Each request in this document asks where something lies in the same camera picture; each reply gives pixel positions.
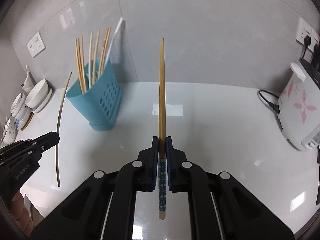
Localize pale chopstick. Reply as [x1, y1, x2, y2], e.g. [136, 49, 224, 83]
[55, 72, 72, 187]

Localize bamboo chopstick in holder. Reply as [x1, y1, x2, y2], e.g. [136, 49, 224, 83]
[92, 29, 100, 84]

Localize bamboo chopstick red patterned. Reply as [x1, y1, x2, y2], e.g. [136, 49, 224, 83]
[98, 46, 105, 78]

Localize stacked small white bowls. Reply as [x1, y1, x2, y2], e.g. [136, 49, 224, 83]
[10, 93, 31, 129]

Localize blue plastic utensil holder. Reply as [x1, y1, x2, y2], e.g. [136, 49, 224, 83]
[66, 61, 123, 131]

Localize left white wall socket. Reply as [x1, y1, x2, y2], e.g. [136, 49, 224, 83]
[27, 40, 37, 58]

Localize white folded paper holder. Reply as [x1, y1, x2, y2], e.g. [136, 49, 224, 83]
[21, 65, 34, 94]

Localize wooden coaster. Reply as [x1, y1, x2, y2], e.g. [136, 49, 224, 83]
[20, 112, 34, 131]

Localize left human hand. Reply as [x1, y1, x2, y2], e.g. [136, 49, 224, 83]
[9, 190, 34, 237]

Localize white wall socket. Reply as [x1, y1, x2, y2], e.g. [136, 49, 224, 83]
[32, 31, 46, 54]
[27, 40, 37, 58]

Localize bamboo chopstick blue dotted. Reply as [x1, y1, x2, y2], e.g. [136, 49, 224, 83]
[158, 38, 166, 220]

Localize white floral rice cooker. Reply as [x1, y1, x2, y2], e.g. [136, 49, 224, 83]
[278, 59, 319, 151]

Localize black power cable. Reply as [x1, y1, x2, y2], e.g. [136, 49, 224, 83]
[258, 89, 282, 116]

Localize right white wall socket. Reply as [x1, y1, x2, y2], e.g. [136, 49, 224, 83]
[32, 31, 46, 54]

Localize far right wall socket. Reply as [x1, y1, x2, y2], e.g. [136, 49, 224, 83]
[295, 17, 319, 52]

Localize white plastic chopstick pair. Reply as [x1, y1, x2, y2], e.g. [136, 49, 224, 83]
[106, 17, 124, 62]

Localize white ribbed plate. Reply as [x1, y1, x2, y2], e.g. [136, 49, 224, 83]
[31, 87, 53, 113]

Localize bamboo chopstick pair right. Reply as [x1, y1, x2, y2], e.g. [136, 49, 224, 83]
[98, 27, 111, 77]

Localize large white bowl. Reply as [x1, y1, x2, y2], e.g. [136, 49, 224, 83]
[25, 79, 49, 109]

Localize bamboo chopstick far left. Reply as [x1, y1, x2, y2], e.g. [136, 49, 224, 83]
[75, 37, 84, 94]

